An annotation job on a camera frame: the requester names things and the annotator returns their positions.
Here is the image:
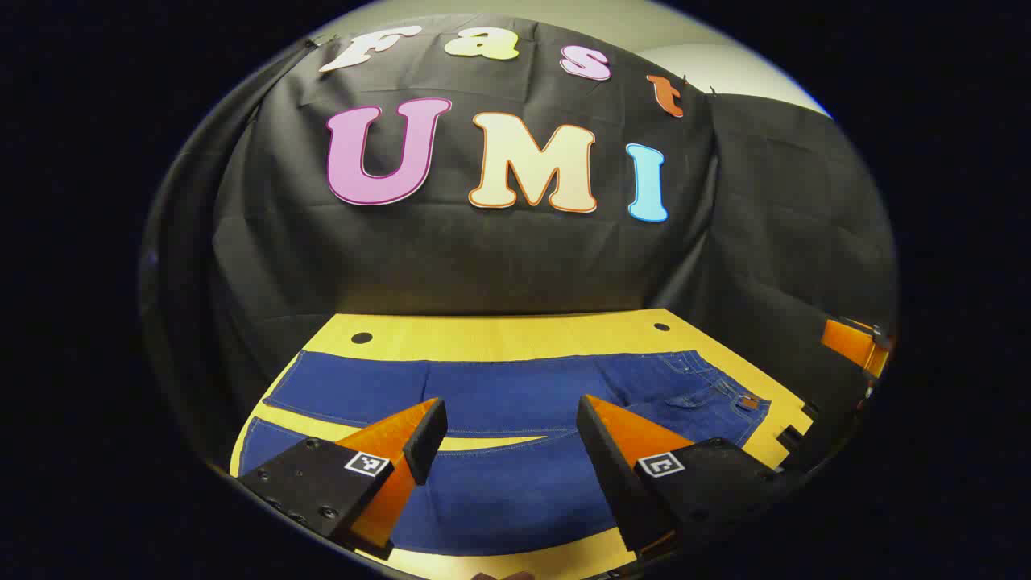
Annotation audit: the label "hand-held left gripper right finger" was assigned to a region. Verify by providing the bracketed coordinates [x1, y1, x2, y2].
[576, 394, 798, 561]

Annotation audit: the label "blue jeans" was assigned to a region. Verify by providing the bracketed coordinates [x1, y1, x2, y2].
[238, 349, 772, 557]

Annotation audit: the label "black backdrop cloth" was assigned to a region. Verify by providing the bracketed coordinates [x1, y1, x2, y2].
[141, 16, 899, 476]

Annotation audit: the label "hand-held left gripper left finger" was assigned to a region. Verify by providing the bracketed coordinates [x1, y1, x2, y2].
[236, 397, 449, 561]

